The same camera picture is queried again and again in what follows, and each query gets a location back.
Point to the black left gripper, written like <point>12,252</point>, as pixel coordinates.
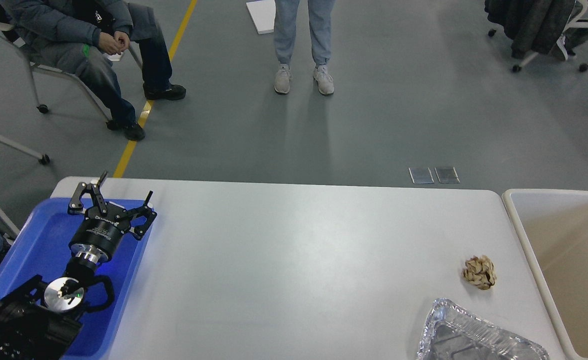
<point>97,228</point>

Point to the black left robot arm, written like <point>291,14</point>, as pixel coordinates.
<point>65,282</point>

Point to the blue plastic tray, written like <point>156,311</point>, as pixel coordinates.
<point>42,249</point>

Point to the white chair at left edge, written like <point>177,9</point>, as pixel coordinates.
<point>43,158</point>

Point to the seated person in grey jacket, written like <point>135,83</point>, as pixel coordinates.
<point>77,36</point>

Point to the white chair under seated person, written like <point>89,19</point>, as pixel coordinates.
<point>33,64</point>

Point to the white board on floor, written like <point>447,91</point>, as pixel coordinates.
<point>262,13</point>

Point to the left floor metal plate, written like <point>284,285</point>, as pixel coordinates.
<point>421,175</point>

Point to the floor metal plate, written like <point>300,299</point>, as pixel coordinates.
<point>421,175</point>
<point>447,174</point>

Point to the right floor metal plate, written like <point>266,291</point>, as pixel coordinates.
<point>447,174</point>

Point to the aluminium foil tray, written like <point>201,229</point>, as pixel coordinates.
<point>452,332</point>

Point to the crumpled brown paper ball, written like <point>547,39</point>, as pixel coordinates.
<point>479,271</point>

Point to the beige plastic bin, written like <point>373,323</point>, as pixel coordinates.
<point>552,226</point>

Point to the chair with dark coat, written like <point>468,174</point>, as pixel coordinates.
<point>541,27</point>

